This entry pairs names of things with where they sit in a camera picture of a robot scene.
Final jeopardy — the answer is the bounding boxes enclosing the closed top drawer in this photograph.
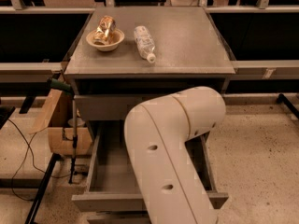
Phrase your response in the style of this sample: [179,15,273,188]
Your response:
[74,93,226,121]

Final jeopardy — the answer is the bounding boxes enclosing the black stand leg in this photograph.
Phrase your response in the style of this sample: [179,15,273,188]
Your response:
[24,153,61,224]

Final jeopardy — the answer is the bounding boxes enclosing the crumpled golden snack bag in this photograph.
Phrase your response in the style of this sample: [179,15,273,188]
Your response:
[93,15,116,45]

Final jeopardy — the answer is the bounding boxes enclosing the bottom drawer front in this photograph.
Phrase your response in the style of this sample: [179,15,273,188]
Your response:
[87,213,151,224]

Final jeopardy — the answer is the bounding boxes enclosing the clear plastic water bottle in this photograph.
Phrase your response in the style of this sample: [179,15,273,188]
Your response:
[134,26,156,63]

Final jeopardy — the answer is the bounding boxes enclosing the black floor cable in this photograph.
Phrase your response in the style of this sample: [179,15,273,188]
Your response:
[7,119,72,202]

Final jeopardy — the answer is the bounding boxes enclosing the open middle drawer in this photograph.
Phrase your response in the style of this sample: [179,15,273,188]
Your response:
[72,120,228,213]

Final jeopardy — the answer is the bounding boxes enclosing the green handled grabber pole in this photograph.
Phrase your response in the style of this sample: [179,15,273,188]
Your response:
[47,77,80,185]

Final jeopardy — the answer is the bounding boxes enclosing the beige bowl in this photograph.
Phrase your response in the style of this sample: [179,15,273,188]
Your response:
[86,29,125,52]

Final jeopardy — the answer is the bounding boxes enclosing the cardboard box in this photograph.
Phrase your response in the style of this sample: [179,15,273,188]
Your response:
[30,88,93,156]

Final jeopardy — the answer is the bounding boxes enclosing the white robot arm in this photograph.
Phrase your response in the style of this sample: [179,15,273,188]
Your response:
[124,87,226,224]

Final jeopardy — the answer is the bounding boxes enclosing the grey drawer cabinet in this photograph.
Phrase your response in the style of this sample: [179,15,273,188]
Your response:
[65,7,234,224]

